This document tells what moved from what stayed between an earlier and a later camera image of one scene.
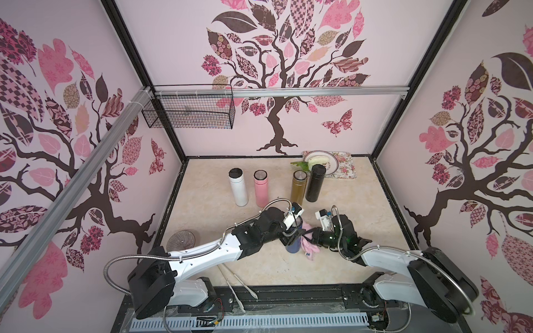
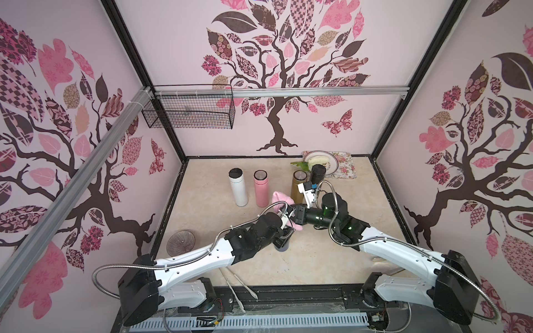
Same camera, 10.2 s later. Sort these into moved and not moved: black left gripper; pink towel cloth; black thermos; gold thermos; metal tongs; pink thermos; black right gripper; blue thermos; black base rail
Moved: blue thermos; black right gripper; pink towel cloth
Not moved: metal tongs; gold thermos; black thermos; black base rail; pink thermos; black left gripper
